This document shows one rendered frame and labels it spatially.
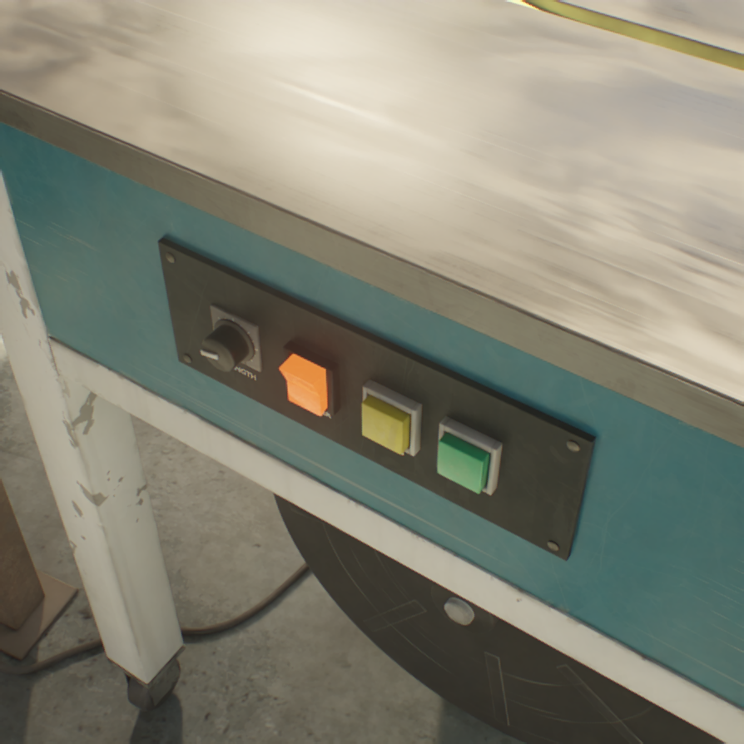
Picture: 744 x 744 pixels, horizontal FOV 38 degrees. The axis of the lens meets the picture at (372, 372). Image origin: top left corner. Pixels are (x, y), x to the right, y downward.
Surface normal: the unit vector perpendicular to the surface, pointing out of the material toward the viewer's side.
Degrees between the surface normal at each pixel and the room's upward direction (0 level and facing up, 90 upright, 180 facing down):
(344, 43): 0
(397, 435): 90
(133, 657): 90
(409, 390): 90
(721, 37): 0
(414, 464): 90
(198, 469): 0
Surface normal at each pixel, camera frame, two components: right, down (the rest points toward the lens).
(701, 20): 0.00, -0.71
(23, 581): 0.89, 0.32
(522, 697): -0.56, 0.59
